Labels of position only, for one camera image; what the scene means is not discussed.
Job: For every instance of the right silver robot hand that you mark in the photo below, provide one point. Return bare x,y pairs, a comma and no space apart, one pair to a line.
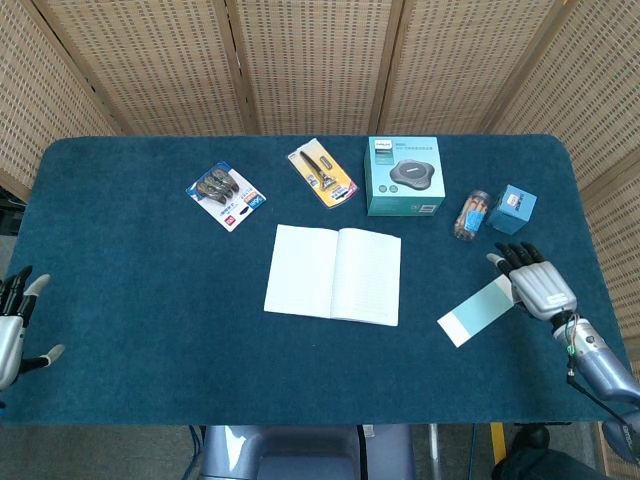
542,287

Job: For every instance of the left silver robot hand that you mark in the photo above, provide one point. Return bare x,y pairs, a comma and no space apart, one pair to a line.
10,340

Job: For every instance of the light blue bookmark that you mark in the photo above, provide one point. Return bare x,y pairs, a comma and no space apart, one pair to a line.
480,310

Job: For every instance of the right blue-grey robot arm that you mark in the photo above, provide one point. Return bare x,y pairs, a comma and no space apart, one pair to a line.
605,370

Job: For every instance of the open white lined notebook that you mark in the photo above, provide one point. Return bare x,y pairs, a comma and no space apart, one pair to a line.
305,270

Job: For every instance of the small blue cardboard box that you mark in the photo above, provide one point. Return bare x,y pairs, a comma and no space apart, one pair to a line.
510,212

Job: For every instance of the clear jar with sticks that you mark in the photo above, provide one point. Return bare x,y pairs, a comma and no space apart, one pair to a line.
471,215

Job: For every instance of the black equipment beside screen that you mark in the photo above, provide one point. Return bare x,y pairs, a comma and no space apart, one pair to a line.
7,210

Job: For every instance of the teal table cloth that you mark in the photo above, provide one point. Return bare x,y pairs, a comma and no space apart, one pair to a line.
150,300

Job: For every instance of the black rounded object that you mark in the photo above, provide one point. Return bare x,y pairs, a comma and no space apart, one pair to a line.
532,437

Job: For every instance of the teal speaker box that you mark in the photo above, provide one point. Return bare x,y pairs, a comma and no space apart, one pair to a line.
405,175

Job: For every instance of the metal table leg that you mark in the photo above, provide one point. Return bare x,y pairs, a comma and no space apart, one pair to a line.
435,450

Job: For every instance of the yellow razor blister pack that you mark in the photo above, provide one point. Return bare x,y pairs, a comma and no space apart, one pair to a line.
322,172

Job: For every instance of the white blue clip blister pack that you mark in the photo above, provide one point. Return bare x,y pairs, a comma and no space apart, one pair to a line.
227,197

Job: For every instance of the blue-grey robot torso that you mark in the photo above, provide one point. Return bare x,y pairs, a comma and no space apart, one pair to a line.
300,450

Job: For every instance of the woven wooden folding screen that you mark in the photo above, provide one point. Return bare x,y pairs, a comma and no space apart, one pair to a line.
320,60

